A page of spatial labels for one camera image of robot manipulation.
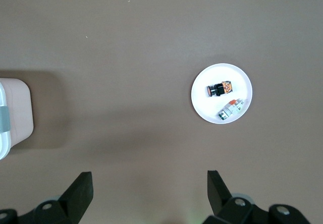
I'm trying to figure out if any brown table cover mat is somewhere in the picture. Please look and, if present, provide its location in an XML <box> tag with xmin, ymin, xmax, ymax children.
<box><xmin>0</xmin><ymin>0</ymin><xmax>323</xmax><ymax>224</ymax></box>

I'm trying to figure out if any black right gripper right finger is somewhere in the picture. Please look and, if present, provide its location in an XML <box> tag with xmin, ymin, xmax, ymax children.
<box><xmin>203</xmin><ymin>170</ymin><xmax>311</xmax><ymax>224</ymax></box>

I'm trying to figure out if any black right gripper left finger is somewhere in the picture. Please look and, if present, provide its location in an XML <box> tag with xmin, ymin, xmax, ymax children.
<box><xmin>0</xmin><ymin>171</ymin><xmax>94</xmax><ymax>224</ymax></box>

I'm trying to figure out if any orange push button switch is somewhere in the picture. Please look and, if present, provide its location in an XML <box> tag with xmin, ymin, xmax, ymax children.
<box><xmin>206</xmin><ymin>80</ymin><xmax>233</xmax><ymax>98</ymax></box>

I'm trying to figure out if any pink round plate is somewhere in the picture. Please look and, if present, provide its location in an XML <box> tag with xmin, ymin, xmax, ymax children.
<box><xmin>191</xmin><ymin>63</ymin><xmax>253</xmax><ymax>125</ymax></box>

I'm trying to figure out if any white lidded storage box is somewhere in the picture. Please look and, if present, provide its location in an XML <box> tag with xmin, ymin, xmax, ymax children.
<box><xmin>0</xmin><ymin>77</ymin><xmax>34</xmax><ymax>160</ymax></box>

